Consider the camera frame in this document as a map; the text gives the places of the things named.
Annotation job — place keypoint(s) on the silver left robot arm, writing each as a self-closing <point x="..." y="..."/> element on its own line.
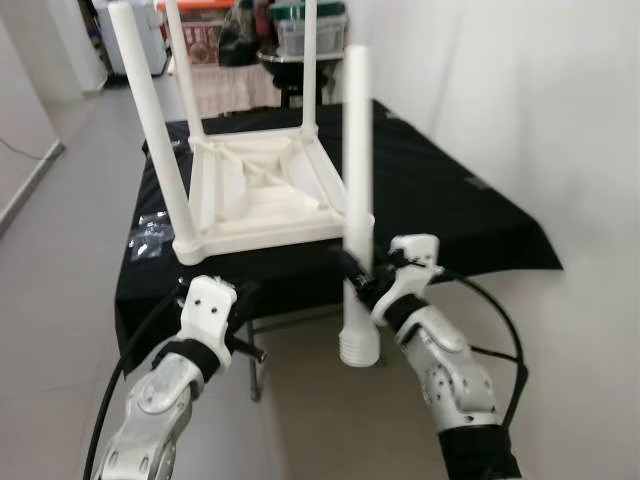
<point x="155" y="410"/>

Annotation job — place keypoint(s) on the black tablecloth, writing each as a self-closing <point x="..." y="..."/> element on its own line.
<point x="450" y="200"/>

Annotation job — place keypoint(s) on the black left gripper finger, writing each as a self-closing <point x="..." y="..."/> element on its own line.
<point x="250" y="290"/>

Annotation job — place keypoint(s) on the orange shelf board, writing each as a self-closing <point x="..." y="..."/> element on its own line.
<point x="200" y="6"/>

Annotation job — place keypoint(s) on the white chest freezer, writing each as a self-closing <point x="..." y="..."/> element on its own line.
<point x="140" y="15"/>

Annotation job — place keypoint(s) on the red printed box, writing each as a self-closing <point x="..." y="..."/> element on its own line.
<point x="205" y="42"/>

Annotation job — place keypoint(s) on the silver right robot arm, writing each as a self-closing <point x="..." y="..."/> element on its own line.
<point x="455" y="385"/>

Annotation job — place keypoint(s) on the clear plastic wrap scrap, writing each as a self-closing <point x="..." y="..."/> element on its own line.
<point x="150" y="235"/>

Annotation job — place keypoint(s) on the black bag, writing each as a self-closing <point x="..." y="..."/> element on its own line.
<point x="240" y="40"/>

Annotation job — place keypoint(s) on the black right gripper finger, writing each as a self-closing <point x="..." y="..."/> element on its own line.
<point x="347" y="268"/>

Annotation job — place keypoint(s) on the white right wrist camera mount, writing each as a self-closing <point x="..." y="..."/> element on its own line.
<point x="412" y="262"/>

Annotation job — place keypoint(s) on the grey tape piece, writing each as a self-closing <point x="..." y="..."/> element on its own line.
<point x="392" y="116"/>
<point x="478" y="184"/>

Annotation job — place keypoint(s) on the clear plastic storage container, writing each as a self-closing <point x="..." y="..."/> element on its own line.
<point x="330" y="30"/>

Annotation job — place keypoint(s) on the cream plastic children table top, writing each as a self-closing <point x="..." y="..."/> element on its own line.
<point x="270" y="190"/>

